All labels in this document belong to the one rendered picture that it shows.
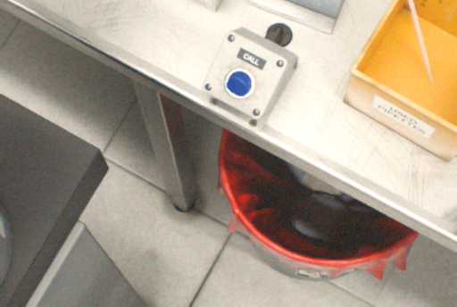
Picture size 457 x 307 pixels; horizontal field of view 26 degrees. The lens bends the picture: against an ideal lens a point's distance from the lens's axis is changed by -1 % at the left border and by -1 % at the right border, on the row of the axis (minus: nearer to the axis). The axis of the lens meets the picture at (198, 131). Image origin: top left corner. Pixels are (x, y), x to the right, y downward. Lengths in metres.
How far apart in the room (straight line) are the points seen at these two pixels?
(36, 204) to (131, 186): 0.98
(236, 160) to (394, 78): 0.49
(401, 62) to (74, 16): 0.36
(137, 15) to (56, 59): 0.95
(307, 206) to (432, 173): 0.66
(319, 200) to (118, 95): 0.52
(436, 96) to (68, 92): 1.09
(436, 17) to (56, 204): 0.45
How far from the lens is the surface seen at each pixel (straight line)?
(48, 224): 0.99
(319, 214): 1.71
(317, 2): 1.09
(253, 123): 1.07
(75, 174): 1.00
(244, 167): 1.56
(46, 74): 2.06
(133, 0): 1.13
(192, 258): 1.93
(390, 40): 1.11
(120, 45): 1.11
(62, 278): 1.10
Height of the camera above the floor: 1.90
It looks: 73 degrees down
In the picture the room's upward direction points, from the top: 8 degrees counter-clockwise
